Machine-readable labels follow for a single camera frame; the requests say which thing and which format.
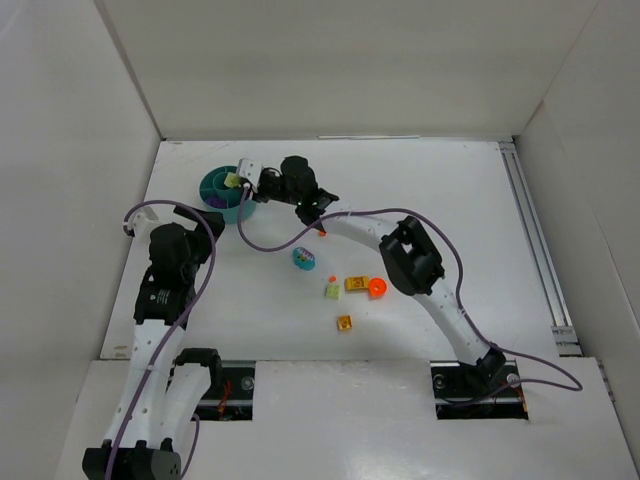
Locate pale green lego brick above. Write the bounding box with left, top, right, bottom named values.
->
left=223, top=172, right=242, bottom=189
left=325, top=283, right=341, bottom=300

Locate purple lego piece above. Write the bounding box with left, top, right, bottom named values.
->
left=205, top=195, right=227, bottom=210

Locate teal egg-shaped lego piece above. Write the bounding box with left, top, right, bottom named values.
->
left=292, top=246, right=316, bottom=271

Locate yellow lego brick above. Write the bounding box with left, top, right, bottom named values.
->
left=344, top=276, right=369, bottom=293

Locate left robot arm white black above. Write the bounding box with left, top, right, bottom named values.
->
left=82, top=202, right=225, bottom=479

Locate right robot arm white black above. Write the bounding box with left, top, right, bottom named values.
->
left=239, top=156, right=506, bottom=405

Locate teal round divided container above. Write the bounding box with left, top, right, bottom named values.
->
left=199, top=166, right=257, bottom=224

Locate yellow-orange square lego brick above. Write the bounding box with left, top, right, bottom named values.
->
left=336, top=315, right=353, bottom=333

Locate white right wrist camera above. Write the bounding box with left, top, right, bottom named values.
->
left=236, top=158, right=264, bottom=191

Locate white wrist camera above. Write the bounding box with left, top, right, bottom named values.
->
left=123, top=207, right=160, bottom=241
left=236, top=158, right=264, bottom=191

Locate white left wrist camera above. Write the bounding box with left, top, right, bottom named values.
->
left=123, top=207, right=160, bottom=241

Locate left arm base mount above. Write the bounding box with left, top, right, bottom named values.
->
left=173, top=348, right=256, bottom=422

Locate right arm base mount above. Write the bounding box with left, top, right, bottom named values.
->
left=430, top=361, right=529, bottom=420

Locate aluminium rail at table edge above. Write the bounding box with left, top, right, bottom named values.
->
left=498, top=141, right=583, bottom=357

